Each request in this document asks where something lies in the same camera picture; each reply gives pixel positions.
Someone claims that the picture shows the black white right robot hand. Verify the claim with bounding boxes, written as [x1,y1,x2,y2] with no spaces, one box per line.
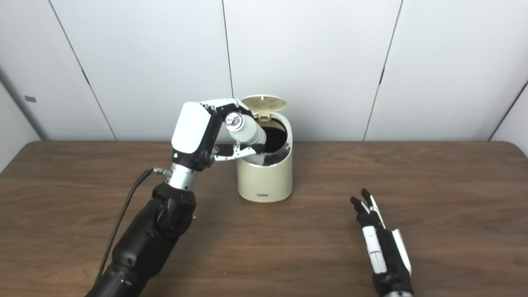
[350,189,414,295]

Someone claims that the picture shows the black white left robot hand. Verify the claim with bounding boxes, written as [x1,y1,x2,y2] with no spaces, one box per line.
[170,98,266,172]

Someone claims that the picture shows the small white plastic bottle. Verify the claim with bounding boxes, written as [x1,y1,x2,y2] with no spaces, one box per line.
[225,111,268,165]

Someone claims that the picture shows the round cream bin lid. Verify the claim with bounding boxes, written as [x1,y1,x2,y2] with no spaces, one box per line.
[241,95,288,120]

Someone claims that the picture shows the cream-colored bin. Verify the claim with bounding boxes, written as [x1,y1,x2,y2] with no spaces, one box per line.
[236,95,294,203]

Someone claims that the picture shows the black bin liner bag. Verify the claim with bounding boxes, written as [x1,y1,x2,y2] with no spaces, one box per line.
[247,146,291,166]

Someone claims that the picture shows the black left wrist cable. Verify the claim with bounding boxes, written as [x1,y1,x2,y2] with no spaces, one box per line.
[96,167,172,285]

